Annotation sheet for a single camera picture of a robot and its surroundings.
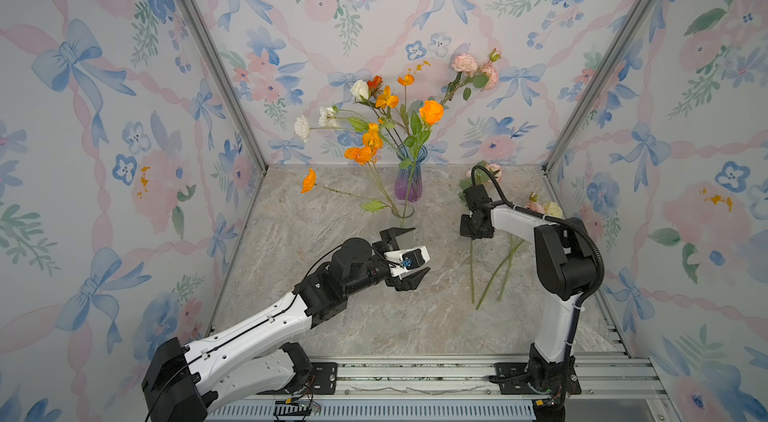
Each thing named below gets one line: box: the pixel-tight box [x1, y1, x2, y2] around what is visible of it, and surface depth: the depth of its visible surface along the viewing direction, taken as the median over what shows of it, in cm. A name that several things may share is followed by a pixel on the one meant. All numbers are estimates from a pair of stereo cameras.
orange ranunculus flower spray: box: [300, 123, 399, 219], surface depth 80 cm
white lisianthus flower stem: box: [294, 106, 403, 153], surface depth 82 cm
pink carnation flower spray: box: [442, 48, 502, 107], surface depth 90 cm
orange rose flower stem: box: [399, 99, 445, 188], surface depth 79 cm
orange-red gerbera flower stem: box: [367, 75, 383, 99], surface depth 87 cm
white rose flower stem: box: [350, 79, 400, 142], surface depth 84 cm
